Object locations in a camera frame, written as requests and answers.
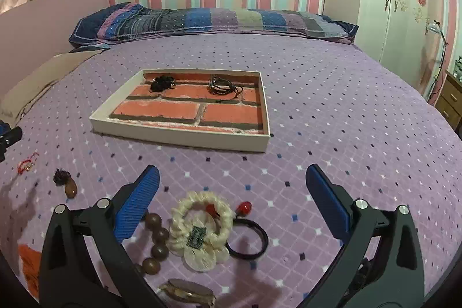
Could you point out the wristwatch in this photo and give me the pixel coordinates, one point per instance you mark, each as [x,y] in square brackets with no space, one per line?
[187,290]

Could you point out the purple diamond-patterned blanket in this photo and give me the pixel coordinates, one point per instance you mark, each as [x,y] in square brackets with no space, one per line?
[325,113]

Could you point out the wooden nightstand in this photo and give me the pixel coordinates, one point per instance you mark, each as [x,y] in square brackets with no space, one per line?
[451,95]

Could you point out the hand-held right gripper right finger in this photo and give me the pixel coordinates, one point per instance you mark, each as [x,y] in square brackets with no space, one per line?
[326,199]

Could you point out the orange scrunchie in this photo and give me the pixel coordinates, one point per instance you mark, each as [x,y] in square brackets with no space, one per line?
[29,261]

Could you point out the cream scrunchie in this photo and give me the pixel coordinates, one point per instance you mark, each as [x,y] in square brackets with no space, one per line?
[180,217]

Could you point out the striped patchwork pillow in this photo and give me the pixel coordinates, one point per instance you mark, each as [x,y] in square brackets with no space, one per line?
[216,23]

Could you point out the desk lamp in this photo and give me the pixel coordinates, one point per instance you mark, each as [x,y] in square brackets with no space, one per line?
[431,27]

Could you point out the brown pendant with tassel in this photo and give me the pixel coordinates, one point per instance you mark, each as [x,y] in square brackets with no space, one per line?
[71,189]

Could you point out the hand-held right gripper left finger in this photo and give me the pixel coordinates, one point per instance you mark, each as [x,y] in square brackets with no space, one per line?
[137,199]

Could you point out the white wardrobe with decals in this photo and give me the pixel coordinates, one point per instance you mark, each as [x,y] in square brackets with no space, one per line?
[404,23]

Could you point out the white tray with brick lining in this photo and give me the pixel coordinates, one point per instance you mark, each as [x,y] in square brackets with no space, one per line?
[162,109]

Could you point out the pink headboard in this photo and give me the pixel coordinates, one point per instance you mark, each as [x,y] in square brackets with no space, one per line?
[36,26]

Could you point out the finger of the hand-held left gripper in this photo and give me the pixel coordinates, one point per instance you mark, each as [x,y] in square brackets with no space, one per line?
[8,138]

